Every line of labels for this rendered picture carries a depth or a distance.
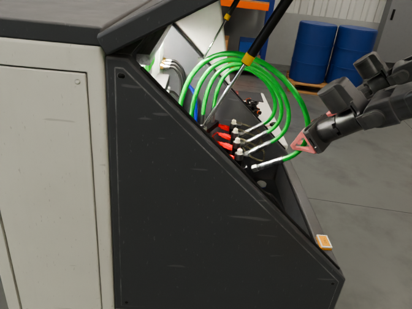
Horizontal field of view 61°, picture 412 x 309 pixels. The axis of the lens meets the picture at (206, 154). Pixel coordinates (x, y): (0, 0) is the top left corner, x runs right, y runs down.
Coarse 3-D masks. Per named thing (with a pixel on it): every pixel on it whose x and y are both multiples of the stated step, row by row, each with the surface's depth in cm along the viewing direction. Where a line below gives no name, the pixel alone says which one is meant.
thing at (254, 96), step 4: (236, 92) 205; (240, 92) 205; (244, 92) 206; (248, 92) 207; (252, 92) 208; (240, 96) 198; (244, 96) 199; (248, 96) 200; (252, 96) 200; (256, 96) 201; (260, 96) 202; (244, 100) 194; (256, 100) 195; (260, 100) 196
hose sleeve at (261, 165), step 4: (272, 160) 97; (276, 160) 97; (280, 160) 96; (260, 164) 99; (264, 164) 98; (268, 164) 98; (272, 164) 97; (276, 164) 97; (260, 168) 99; (264, 168) 99
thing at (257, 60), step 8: (208, 56) 92; (216, 56) 91; (240, 56) 89; (256, 56) 88; (200, 64) 94; (264, 64) 87; (192, 72) 96; (272, 72) 88; (280, 72) 87; (288, 80) 87; (184, 88) 99; (288, 88) 88; (184, 96) 100; (296, 96) 87; (304, 104) 88; (304, 112) 88; (304, 144) 92; (296, 152) 93
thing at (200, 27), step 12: (204, 12) 123; (216, 12) 123; (180, 24) 125; (192, 24) 125; (204, 24) 125; (216, 24) 125; (192, 36) 127; (204, 36) 127; (204, 48) 129; (216, 48) 129; (216, 60) 131
